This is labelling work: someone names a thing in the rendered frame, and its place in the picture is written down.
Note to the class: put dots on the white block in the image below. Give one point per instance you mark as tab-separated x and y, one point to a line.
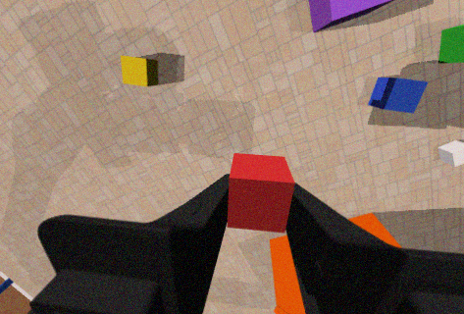
452	153

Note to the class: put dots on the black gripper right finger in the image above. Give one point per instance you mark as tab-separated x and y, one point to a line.
343	269

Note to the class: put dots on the blue block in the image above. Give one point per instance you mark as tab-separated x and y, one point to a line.
397	94

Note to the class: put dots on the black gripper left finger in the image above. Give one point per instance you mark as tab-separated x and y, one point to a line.
178	251

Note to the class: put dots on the green block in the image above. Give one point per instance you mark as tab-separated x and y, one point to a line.
452	45

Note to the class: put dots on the purple block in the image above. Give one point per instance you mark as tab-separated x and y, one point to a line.
328	13

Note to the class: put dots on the yellow block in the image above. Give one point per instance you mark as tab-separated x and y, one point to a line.
139	71

